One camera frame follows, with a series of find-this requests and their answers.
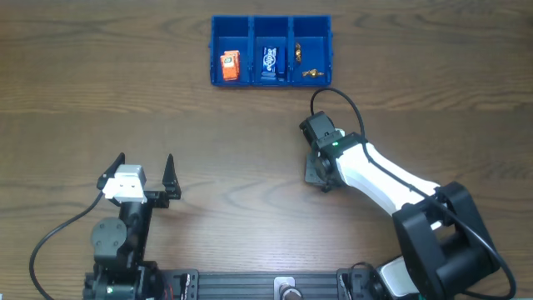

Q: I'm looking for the mounting rail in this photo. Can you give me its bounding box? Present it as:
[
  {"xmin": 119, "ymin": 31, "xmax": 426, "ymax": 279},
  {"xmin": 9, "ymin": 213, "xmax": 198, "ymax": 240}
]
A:
[{"xmin": 82, "ymin": 269, "xmax": 380, "ymax": 300}]

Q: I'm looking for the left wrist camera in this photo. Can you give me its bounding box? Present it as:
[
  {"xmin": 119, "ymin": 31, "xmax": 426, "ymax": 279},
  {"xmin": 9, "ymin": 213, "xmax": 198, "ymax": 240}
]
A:
[{"xmin": 102, "ymin": 164, "xmax": 148, "ymax": 205}]

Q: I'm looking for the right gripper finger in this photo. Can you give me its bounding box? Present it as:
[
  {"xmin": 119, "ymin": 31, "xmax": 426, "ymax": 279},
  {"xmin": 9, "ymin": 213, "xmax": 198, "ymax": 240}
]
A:
[{"xmin": 305, "ymin": 152, "xmax": 325, "ymax": 187}]

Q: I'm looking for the blue tray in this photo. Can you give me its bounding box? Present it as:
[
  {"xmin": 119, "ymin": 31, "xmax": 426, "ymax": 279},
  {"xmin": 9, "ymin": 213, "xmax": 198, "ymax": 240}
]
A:
[{"xmin": 210, "ymin": 14, "xmax": 334, "ymax": 88}]

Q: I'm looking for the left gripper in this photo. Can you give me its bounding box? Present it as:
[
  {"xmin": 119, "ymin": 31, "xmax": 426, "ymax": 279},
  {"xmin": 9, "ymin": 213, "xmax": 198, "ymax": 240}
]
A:
[{"xmin": 97, "ymin": 152, "xmax": 182, "ymax": 209}]

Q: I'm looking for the blue candy pack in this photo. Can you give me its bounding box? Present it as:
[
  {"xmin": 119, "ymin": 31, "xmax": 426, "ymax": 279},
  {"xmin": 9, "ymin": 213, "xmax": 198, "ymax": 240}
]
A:
[
  {"xmin": 275, "ymin": 47, "xmax": 287, "ymax": 81},
  {"xmin": 261, "ymin": 46, "xmax": 279, "ymax": 79}
]

